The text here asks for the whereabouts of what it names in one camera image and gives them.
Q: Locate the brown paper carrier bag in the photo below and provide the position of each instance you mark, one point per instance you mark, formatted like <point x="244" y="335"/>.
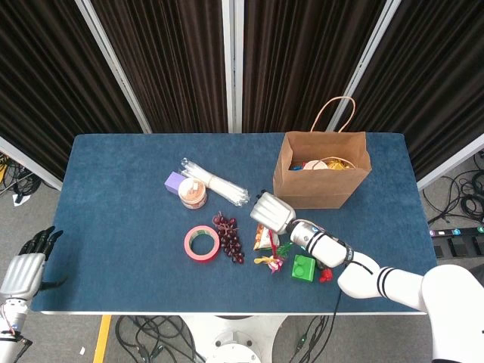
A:
<point x="310" y="189"/>

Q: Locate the white partition frame rail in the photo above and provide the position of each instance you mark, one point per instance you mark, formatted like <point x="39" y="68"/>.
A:
<point x="30" y="163"/>
<point x="450" y="166"/>

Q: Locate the purple cube block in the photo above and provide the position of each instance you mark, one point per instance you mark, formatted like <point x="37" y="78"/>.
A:
<point x="173" y="182"/>

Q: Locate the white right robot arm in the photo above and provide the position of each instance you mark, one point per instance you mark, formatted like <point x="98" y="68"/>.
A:
<point x="363" y="280"/>

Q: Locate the blue table cloth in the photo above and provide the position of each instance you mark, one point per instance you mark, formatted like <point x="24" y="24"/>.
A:
<point x="113" y="227"/>

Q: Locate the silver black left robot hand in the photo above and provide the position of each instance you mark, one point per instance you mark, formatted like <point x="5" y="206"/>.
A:
<point x="22" y="274"/>

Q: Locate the green toy building brick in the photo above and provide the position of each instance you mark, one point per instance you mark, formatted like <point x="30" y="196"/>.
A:
<point x="302" y="269"/>

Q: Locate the red tape roll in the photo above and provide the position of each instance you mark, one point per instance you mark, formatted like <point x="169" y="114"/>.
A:
<point x="202" y="259"/>

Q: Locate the white green snack packet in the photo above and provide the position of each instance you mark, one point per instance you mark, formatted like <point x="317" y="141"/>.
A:
<point x="262" y="240"/>

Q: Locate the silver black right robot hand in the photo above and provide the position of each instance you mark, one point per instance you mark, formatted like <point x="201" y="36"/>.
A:
<point x="272" y="213"/>

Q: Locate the black bottle red cap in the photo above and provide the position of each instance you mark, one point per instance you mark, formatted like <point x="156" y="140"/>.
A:
<point x="325" y="276"/>

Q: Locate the yellow floor tape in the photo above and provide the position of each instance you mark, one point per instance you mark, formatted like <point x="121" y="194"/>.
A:
<point x="102" y="336"/>

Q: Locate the white partition frame post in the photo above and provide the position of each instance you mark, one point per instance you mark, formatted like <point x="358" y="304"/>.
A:
<point x="232" y="68"/>
<point x="114" y="68"/>
<point x="362" y="68"/>

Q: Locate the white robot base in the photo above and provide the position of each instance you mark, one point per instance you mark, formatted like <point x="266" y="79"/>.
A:
<point x="234" y="340"/>

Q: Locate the dark corrugated partition panel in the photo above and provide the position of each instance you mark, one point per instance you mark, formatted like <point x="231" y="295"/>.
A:
<point x="45" y="75"/>
<point x="170" y="56"/>
<point x="435" y="75"/>
<point x="295" y="56"/>

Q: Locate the blue cookie bag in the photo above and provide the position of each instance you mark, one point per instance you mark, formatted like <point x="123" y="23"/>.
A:
<point x="296" y="166"/>

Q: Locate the purple plastic grape bunch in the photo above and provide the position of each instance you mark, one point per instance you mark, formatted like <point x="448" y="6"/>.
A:
<point x="228" y="242"/>

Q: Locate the bundle of wrapped straws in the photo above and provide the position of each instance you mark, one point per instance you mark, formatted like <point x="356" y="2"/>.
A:
<point x="227" y="189"/>

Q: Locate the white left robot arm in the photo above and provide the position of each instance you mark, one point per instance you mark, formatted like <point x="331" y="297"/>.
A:
<point x="9" y="329"/>

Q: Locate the gold biscuit package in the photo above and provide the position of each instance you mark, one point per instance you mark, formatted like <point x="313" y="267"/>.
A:
<point x="340" y="164"/>

